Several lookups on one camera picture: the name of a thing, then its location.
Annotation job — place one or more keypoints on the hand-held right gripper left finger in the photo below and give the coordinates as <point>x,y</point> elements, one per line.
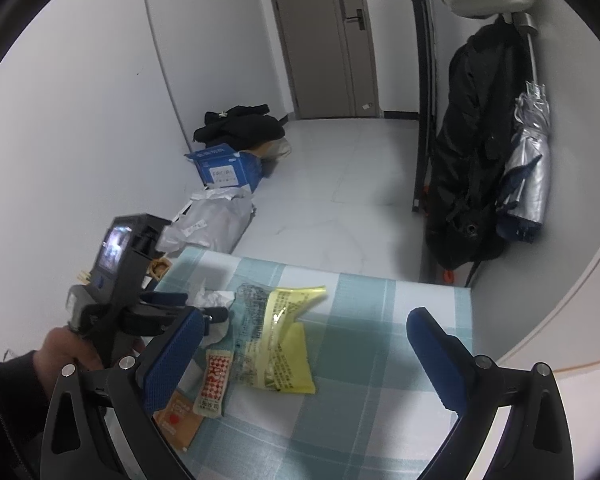
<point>172,360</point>

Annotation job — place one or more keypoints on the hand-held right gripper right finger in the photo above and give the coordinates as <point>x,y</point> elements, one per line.
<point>440,360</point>

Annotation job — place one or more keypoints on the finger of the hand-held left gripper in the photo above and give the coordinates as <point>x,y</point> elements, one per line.
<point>165,299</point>
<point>215,314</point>

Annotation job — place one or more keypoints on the small white tissue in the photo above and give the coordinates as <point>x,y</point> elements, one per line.
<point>212,300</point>

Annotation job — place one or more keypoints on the bronze packet with red heart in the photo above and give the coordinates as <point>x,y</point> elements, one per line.
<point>180,425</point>

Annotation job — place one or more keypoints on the clear yellow plastic bag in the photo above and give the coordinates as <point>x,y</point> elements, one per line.
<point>280,355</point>

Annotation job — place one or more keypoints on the person's left forearm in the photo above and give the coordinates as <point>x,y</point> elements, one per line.
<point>10,410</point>

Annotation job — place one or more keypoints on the person's left hand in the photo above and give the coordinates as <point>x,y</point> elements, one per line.
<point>60,355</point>

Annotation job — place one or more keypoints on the brown paper bag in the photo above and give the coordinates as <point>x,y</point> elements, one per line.
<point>159,266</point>

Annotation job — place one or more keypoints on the red checked snack wrapper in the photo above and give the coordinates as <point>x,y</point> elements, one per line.
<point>215,380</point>

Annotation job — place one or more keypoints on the grey plastic mailing bag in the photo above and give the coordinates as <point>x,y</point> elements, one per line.
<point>210,220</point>

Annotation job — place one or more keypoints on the teal checked tablecloth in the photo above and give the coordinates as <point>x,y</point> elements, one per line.
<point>355,410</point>

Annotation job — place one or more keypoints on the blue cardboard box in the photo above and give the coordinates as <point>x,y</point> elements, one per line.
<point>225,170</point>

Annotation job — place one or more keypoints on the black clothes pile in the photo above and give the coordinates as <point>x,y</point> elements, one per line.
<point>245,127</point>

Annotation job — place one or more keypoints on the silver folded umbrella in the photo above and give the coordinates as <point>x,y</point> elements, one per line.
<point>530,175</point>

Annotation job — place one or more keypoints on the black hanging jacket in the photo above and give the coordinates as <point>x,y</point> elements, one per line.
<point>475,150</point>

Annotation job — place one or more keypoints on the grey brown door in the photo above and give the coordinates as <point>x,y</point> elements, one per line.
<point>310,35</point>

